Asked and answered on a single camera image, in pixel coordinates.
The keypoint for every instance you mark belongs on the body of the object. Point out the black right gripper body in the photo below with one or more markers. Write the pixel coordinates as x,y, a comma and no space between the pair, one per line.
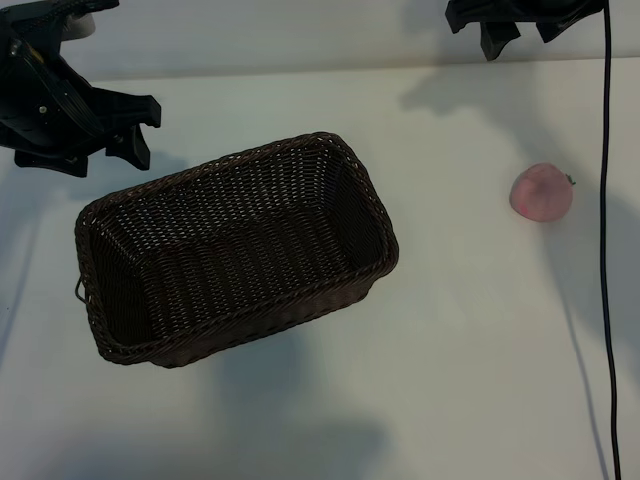
500,10

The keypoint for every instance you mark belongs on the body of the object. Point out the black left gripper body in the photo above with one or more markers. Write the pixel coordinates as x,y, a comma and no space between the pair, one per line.
45,110

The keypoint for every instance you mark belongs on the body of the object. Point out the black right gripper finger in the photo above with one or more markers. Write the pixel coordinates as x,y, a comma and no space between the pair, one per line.
500,40
552,27

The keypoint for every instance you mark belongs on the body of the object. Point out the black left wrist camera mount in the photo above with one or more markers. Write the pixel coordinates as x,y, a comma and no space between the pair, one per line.
75,15

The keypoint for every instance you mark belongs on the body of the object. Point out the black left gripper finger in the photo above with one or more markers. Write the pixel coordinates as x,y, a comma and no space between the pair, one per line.
132,110
131,145

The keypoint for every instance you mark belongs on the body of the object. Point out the pink peach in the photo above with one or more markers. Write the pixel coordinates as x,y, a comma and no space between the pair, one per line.
540,192

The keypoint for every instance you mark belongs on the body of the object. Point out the dark brown wicker basket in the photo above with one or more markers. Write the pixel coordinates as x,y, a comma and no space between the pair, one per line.
240,240

